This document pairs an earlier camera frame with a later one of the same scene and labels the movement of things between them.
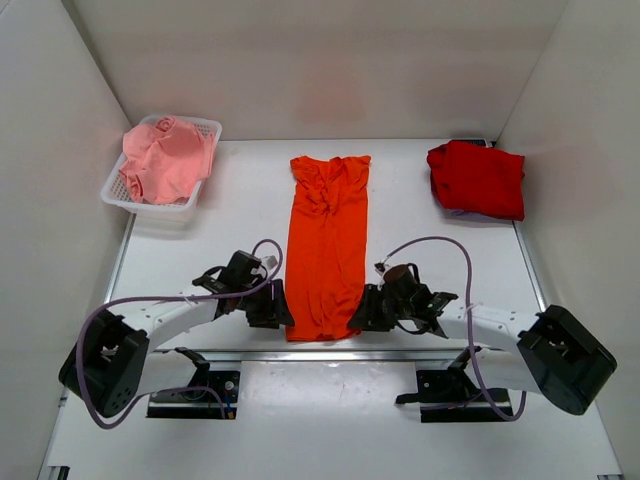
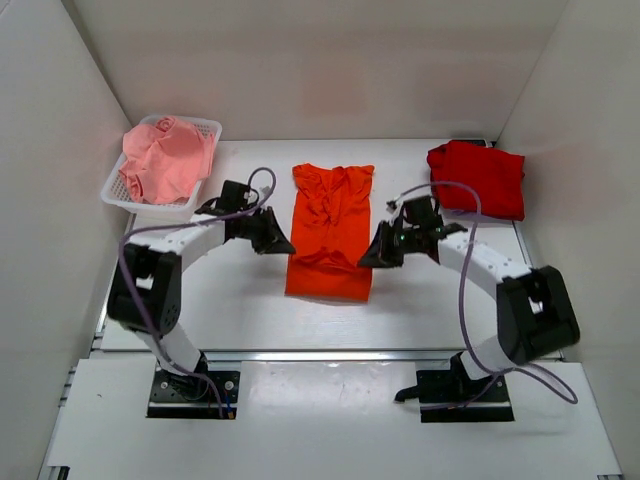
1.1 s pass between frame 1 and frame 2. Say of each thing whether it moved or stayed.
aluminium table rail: stayed
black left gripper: moved
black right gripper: moved
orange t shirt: moved
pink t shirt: stayed
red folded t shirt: stayed
